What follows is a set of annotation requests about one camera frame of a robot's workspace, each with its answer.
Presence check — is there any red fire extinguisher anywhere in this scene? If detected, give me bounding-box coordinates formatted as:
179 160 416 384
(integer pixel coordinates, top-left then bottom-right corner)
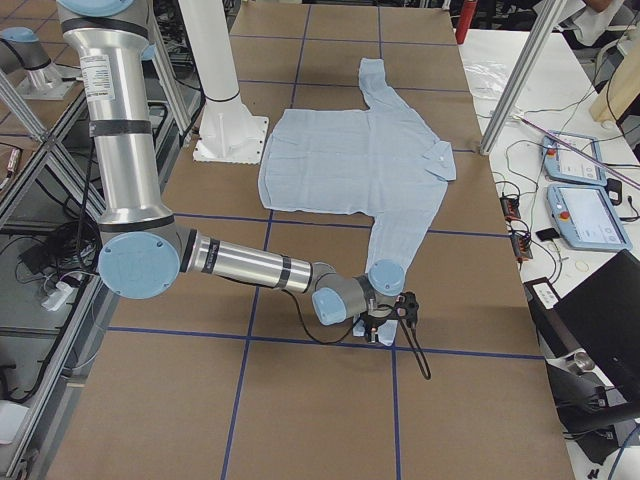
455 0 478 45

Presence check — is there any light blue button shirt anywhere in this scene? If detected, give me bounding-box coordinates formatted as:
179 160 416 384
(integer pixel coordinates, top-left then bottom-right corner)
257 56 458 347

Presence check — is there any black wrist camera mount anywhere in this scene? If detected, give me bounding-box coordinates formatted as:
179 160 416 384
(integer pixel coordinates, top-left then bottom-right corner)
391 291 419 330

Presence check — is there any upper teach pendant tablet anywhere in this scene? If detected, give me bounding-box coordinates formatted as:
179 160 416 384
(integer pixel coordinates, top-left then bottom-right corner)
542 131 607 187

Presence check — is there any white power strip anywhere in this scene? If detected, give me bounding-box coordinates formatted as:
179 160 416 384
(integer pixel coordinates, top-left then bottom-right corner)
41 281 74 311

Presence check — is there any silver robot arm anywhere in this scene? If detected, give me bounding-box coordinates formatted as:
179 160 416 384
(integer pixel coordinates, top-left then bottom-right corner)
58 1 416 342

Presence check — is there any black monitor on stand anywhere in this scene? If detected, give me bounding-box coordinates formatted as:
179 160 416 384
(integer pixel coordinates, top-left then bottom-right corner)
524 250 639 464

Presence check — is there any teach pendant tablet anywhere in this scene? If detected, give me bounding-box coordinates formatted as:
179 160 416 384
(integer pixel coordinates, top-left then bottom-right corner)
542 131 607 187
546 183 632 252

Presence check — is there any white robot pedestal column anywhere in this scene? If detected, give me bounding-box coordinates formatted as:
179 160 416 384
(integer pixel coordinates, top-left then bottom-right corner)
179 0 269 164

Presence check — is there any lower teach pendant tablet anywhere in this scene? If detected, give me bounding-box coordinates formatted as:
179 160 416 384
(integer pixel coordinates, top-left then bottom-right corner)
546 183 632 252

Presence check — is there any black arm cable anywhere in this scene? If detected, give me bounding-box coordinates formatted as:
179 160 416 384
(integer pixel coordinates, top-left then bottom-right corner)
296 299 433 381

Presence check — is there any aluminium frame post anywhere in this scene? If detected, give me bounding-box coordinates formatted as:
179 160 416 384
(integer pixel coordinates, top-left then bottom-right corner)
479 0 567 156

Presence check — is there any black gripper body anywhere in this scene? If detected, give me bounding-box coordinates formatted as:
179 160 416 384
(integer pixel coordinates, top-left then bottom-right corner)
360 309 395 345

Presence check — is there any grey robot base mount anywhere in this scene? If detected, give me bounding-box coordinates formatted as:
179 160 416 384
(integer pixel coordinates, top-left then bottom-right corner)
1 27 81 100

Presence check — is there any clear plastic bag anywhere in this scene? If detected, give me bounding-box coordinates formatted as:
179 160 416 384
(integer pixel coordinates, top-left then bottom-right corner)
463 61 510 101

